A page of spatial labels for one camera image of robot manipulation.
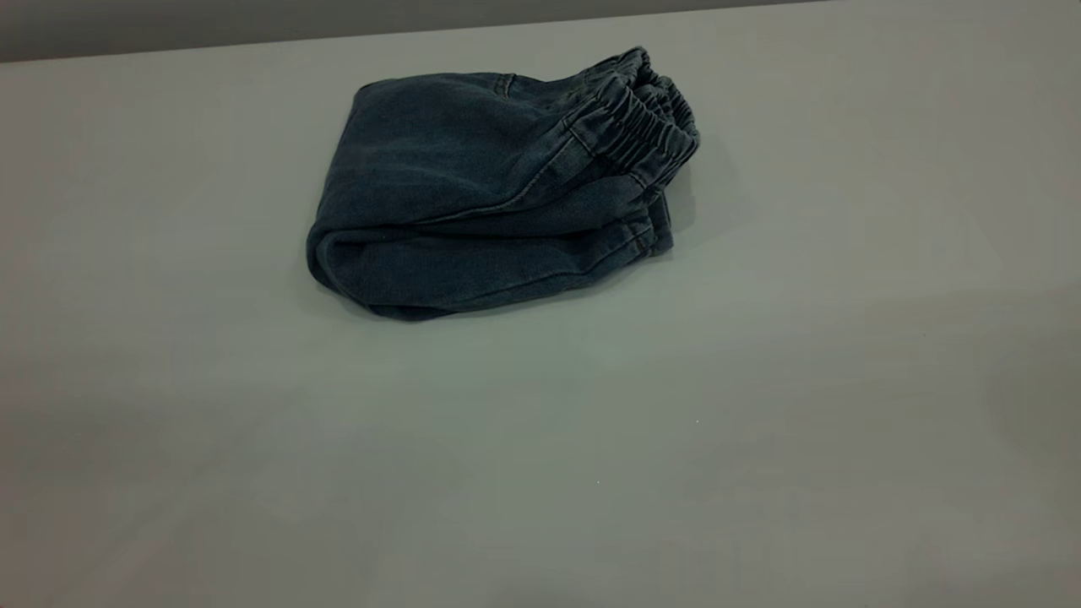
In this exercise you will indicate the blue denim shorts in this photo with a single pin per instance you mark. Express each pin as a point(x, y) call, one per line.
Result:
point(473, 169)

